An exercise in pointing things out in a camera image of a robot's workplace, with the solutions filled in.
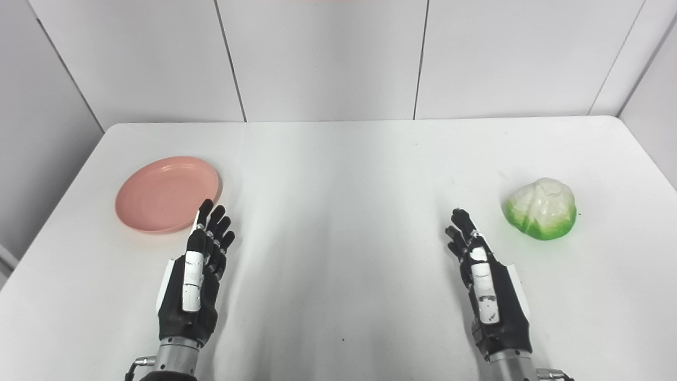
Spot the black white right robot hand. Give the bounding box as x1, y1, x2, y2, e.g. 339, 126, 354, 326
445, 208, 533, 360

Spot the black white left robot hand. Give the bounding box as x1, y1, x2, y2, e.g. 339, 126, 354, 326
157, 199, 236, 347

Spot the pink round plate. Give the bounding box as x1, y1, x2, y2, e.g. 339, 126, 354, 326
115, 156, 223, 234

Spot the green white toy cabbage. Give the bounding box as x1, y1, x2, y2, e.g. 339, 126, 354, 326
502, 178, 577, 241

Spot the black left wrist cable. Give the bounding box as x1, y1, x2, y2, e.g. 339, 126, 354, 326
125, 357, 157, 381

